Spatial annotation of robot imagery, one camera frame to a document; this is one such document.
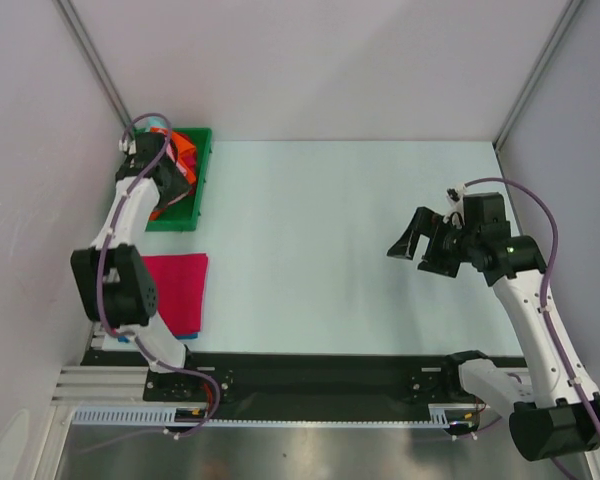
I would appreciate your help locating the light blue t shirt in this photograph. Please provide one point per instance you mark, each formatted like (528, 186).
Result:
(155, 124)

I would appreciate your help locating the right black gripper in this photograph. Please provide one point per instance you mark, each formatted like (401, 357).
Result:
(435, 245)

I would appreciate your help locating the green plastic bin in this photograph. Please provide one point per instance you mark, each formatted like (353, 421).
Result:
(183, 215)

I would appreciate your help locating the folded blue t shirt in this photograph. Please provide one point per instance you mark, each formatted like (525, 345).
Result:
(187, 336)

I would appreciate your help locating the slotted cable duct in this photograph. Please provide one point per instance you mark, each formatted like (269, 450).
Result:
(435, 418)

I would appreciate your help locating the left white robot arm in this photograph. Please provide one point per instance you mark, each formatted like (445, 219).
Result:
(113, 281)

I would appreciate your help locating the folded magenta t shirt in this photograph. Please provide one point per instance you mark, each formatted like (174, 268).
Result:
(180, 282)

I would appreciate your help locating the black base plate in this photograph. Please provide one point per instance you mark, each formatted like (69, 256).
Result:
(316, 387)

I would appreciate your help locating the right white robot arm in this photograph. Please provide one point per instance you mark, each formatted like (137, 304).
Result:
(558, 411)

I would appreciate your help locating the aluminium frame rail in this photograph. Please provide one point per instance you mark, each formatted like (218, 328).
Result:
(95, 385)

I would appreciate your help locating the orange t shirt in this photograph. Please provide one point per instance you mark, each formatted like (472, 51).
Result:
(184, 153)

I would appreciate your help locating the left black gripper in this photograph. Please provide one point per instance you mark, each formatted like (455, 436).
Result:
(178, 187)

